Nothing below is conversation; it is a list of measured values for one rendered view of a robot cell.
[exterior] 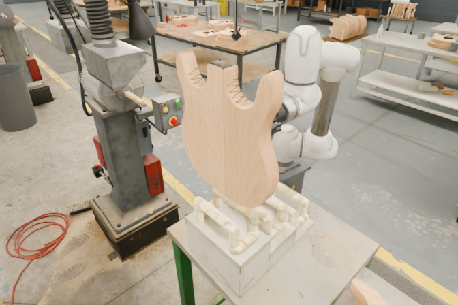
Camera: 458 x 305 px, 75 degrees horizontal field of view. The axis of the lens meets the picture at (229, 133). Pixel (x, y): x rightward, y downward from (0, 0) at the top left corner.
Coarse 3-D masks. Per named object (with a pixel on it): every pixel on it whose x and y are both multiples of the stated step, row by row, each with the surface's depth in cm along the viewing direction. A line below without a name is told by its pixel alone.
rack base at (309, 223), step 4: (264, 204) 132; (268, 204) 132; (268, 208) 130; (272, 208) 130; (276, 212) 128; (296, 212) 128; (296, 216) 126; (308, 220) 125; (312, 220) 125; (304, 224) 123; (308, 224) 123; (312, 224) 123; (300, 228) 121; (304, 228) 121; (308, 228) 121; (296, 232) 119; (300, 232) 119; (304, 232) 119; (296, 236) 117; (300, 236) 117; (296, 240) 116
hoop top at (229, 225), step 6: (198, 198) 97; (198, 204) 96; (204, 204) 95; (210, 204) 95; (204, 210) 94; (210, 210) 93; (216, 210) 93; (210, 216) 93; (216, 216) 91; (222, 216) 90; (222, 222) 89; (228, 222) 89; (228, 228) 88; (234, 228) 87
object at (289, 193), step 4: (280, 184) 127; (280, 188) 126; (284, 188) 125; (288, 188) 126; (284, 192) 125; (288, 192) 124; (292, 192) 123; (288, 196) 124; (292, 196) 122; (296, 196) 121; (300, 196) 121; (296, 200) 121; (300, 200) 120; (304, 200) 119; (304, 204) 119
